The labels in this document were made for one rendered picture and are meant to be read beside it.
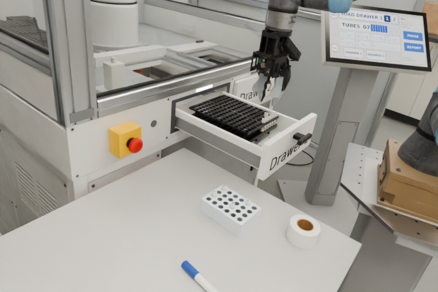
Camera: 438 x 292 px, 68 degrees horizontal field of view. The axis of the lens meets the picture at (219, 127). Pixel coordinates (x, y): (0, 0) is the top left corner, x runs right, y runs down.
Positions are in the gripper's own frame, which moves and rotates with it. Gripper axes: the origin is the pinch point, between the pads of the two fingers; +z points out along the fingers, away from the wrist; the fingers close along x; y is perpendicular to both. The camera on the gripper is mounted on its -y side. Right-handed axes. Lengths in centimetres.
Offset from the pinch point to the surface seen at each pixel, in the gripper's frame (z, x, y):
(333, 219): 94, 13, -86
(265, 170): 12.2, 10.8, 15.6
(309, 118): 4.6, 10.7, -7.4
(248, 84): 6.8, -21.2, -22.4
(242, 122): 7.4, -4.1, 5.6
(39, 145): 14, -38, 49
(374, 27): -14, 1, -93
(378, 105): 45, 3, -163
